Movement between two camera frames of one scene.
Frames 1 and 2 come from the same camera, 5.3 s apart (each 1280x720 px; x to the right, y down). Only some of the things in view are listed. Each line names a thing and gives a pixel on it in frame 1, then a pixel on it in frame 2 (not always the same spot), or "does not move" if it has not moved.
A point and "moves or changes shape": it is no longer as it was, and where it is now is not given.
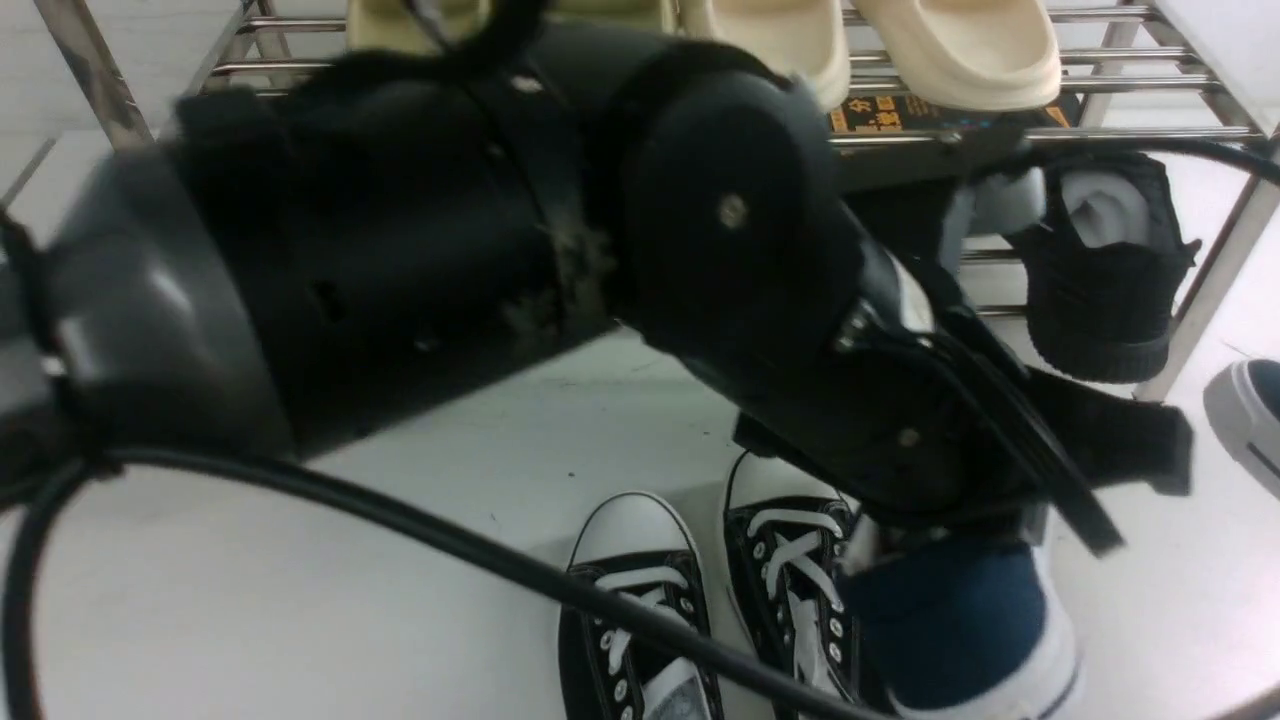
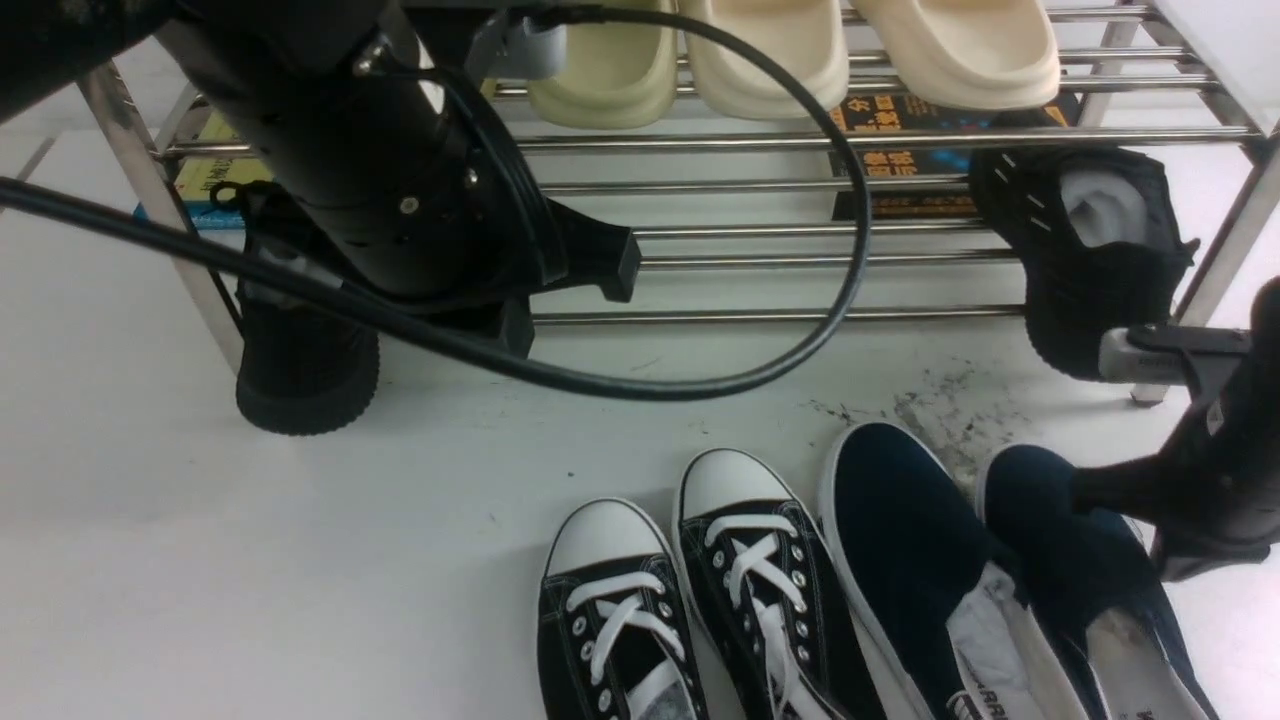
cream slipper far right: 959,56 does not move
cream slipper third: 804,40 does not move
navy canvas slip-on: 1242,405 moves or changes shape
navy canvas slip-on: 968,628 does not move
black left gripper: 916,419 to 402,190
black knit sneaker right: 1104,266 does not move
